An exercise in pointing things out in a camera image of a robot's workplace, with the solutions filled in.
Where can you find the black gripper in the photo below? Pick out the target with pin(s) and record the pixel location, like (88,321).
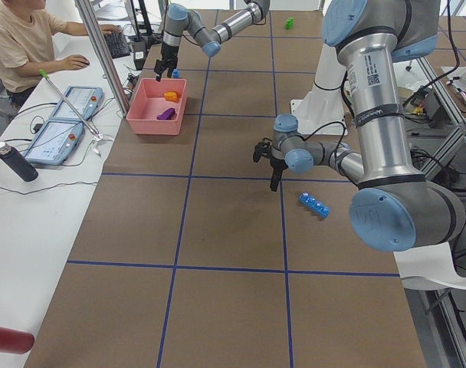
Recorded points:
(276,164)
(168,52)

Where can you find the black box with label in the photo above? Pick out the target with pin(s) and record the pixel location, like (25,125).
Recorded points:
(139,54)

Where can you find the person in beige shirt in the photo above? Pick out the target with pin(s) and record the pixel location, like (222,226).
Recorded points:
(26,46)

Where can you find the green toy block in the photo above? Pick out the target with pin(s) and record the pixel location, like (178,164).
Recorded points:
(289,23)

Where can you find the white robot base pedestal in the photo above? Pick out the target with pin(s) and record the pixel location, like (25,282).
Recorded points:
(322,107)

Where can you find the aluminium frame post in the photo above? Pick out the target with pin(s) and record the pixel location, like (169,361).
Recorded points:
(97,40)

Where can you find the white chair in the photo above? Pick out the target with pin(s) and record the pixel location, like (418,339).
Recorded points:
(428,268)

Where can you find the metal grabber stick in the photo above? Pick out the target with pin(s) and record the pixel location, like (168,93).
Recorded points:
(97,136)

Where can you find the orange toy block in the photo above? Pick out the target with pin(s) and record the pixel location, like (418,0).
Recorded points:
(171,96)

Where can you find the black computer mouse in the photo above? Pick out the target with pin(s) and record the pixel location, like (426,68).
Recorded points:
(80,62)

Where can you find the long blue studded block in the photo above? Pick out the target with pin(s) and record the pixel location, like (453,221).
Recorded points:
(314,205)

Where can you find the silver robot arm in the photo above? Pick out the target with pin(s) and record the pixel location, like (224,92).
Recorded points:
(180,20)
(395,208)

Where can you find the pink plastic box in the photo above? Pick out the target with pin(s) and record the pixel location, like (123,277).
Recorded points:
(148,103)

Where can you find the black keyboard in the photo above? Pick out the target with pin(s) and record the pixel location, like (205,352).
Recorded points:
(117,43)

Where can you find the red bottle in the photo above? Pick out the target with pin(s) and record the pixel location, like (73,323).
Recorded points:
(15,341)

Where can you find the purple curved toy block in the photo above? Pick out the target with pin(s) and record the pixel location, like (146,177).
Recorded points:
(168,114)

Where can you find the lower teach pendant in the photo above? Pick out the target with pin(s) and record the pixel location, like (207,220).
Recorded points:
(54,142)

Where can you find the black water bottle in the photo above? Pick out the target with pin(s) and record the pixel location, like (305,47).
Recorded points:
(17,163)

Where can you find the teach pendant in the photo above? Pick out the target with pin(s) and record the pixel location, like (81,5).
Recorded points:
(85,99)
(54,142)

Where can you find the upper teach pendant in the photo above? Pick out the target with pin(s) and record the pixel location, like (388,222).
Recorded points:
(85,99)

